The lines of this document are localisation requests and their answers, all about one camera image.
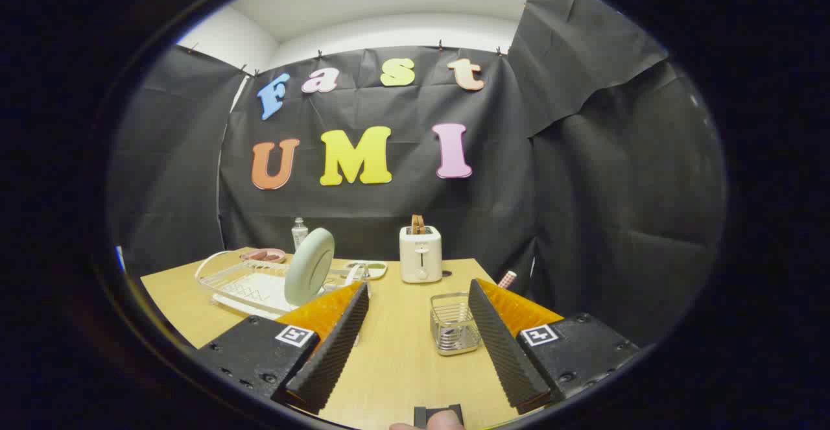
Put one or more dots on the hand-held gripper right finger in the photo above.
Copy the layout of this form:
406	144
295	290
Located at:
506	352

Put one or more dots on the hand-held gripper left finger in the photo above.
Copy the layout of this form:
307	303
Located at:
331	352

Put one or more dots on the light green plate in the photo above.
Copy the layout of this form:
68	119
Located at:
310	268

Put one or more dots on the pink oval dish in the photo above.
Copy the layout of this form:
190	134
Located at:
244	257

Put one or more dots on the white drip tray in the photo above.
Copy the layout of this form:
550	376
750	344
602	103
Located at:
259	290

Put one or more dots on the white divided grain tray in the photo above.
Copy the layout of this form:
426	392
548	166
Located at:
376	268

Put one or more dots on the clear bottle green liquid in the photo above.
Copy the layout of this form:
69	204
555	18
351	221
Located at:
299	234

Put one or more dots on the white toaster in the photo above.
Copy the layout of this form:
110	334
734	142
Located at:
420	255

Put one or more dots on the brown bread slice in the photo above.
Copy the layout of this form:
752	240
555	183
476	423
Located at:
418	224

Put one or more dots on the black backdrop cloth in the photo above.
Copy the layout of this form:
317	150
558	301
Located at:
583	190

